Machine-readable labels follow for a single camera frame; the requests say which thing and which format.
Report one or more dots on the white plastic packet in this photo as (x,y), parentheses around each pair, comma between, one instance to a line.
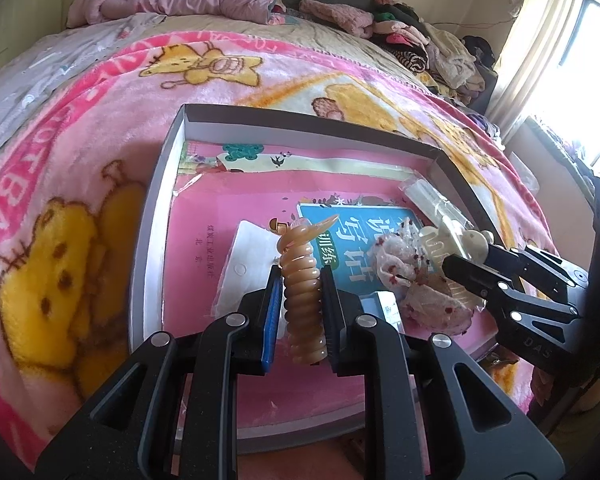
(245,260)

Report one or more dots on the pink printed blanket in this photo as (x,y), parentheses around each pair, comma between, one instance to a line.
(80,160)

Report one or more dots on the pink fuzzy garment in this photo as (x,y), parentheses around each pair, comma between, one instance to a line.
(335,15)

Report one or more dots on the small clear plastic case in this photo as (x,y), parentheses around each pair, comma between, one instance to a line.
(390,310)

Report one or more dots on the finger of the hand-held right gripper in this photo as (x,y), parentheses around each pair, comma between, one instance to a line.
(480,277)
(545,270)

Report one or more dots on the grey printed bedsheet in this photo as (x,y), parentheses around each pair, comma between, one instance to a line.
(40,70)

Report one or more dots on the pile of clothes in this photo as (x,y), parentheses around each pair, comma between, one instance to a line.
(440,55)

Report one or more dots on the sheer bow with red dots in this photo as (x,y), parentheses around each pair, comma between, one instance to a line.
(430,305)

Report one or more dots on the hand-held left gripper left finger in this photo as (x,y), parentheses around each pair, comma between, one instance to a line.
(272,320)

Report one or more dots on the cream curtain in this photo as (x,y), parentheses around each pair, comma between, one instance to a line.
(535,45)

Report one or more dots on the clear plastic packet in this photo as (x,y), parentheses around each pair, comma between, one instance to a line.
(430,197)

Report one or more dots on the window sill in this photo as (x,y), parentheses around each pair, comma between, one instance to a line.
(545,150)

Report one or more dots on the cream wardrobe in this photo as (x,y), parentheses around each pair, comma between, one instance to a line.
(20,15)

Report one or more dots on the cream hair claw clip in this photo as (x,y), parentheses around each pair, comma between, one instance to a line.
(450,240)

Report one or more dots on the pink book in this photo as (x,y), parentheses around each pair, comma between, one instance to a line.
(205,210)

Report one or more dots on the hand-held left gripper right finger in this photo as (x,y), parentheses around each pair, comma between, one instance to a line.
(330,320)

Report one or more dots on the grey cardboard box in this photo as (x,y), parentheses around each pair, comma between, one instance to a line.
(300,132)

